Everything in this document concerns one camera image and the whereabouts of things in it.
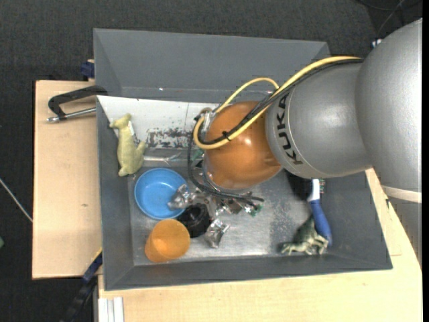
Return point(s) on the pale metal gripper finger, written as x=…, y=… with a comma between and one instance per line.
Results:
x=181, y=198
x=216, y=233

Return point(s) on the grey metal bin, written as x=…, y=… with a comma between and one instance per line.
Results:
x=234, y=247

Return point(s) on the black round object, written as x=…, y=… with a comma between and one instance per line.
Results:
x=194, y=220

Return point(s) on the blue bowl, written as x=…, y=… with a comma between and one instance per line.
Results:
x=154, y=193

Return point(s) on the orange cup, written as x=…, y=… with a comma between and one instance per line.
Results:
x=167, y=241

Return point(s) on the yellow-green plush toy animal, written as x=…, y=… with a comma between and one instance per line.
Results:
x=129, y=149

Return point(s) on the green toy dinosaur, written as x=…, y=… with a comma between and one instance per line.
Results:
x=306, y=238

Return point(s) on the pale cardboard board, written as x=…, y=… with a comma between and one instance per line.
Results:
x=63, y=179

